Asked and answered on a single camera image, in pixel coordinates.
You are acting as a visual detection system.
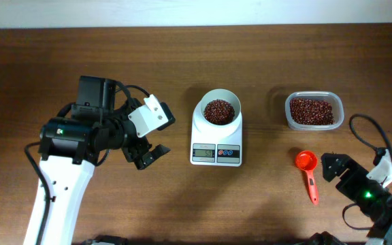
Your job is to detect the orange measuring scoop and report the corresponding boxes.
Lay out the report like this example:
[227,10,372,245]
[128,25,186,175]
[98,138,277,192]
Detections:
[295,150,319,206]

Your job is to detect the red adzuki beans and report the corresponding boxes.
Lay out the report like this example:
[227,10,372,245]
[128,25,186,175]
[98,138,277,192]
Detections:
[203,97,336,126]

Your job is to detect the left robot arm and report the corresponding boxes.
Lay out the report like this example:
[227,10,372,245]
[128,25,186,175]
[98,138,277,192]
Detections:
[24,76,176,244]

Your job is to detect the right black camera cable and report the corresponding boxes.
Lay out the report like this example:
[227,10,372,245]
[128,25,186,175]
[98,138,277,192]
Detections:
[341,113,392,245]

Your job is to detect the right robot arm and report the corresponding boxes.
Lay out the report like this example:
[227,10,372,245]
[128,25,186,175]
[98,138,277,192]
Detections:
[321,152,392,244]

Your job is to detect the left black camera cable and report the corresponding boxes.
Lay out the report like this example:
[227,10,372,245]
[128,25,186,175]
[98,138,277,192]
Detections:
[24,80,151,245]

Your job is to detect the clear plastic bean container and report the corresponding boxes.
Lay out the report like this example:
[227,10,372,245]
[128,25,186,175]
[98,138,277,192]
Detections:
[284,91,344,131]

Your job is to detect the black camera cable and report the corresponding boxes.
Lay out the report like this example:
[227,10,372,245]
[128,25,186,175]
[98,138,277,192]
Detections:
[24,80,151,245]
[341,113,392,245]

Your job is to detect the white plastic bowl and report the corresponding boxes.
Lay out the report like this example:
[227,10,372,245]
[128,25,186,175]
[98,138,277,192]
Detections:
[195,88,242,133]

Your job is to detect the white digital kitchen scale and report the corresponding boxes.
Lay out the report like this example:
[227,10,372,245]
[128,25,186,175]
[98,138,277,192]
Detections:
[189,104,243,167]

